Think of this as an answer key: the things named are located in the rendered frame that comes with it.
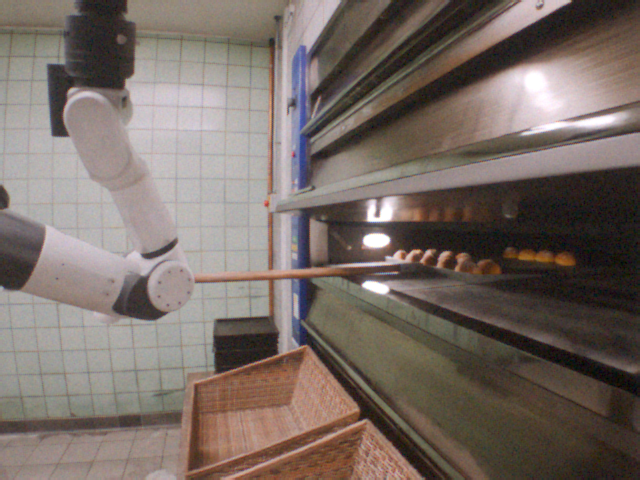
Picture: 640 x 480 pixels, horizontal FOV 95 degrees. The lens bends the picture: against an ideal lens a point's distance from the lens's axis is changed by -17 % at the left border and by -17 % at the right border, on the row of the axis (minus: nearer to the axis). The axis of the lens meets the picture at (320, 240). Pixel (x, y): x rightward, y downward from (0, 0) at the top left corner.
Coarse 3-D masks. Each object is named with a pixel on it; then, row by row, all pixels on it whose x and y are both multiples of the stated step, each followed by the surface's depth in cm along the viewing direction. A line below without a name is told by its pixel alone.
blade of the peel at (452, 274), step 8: (424, 264) 121; (432, 272) 117; (440, 272) 112; (448, 272) 108; (456, 272) 104; (464, 272) 101; (504, 272) 114; (512, 272) 114; (520, 272) 113; (528, 272) 113; (536, 272) 112; (464, 280) 101; (472, 280) 97; (480, 280) 98; (488, 280) 99; (496, 280) 100
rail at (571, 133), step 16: (624, 112) 20; (560, 128) 25; (576, 128) 23; (592, 128) 22; (608, 128) 21; (624, 128) 20; (496, 144) 32; (512, 144) 30; (528, 144) 28; (544, 144) 26; (560, 144) 25; (432, 160) 42; (448, 160) 39; (464, 160) 36; (480, 160) 34; (368, 176) 59; (384, 176) 54; (400, 176) 49; (320, 192) 84; (336, 192) 75
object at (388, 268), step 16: (224, 272) 104; (240, 272) 105; (256, 272) 106; (272, 272) 107; (288, 272) 108; (304, 272) 110; (320, 272) 111; (336, 272) 113; (352, 272) 114; (368, 272) 116; (384, 272) 118
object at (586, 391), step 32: (352, 288) 103; (384, 288) 93; (416, 320) 71; (448, 320) 61; (480, 320) 60; (480, 352) 53; (512, 352) 46; (544, 352) 43; (544, 384) 41; (576, 384) 36; (608, 384) 33; (608, 416) 32
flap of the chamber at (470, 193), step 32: (512, 160) 30; (544, 160) 26; (576, 160) 23; (608, 160) 21; (352, 192) 65; (384, 192) 53; (416, 192) 44; (448, 192) 40; (480, 192) 36; (512, 192) 33; (544, 192) 30; (576, 192) 28; (608, 192) 25
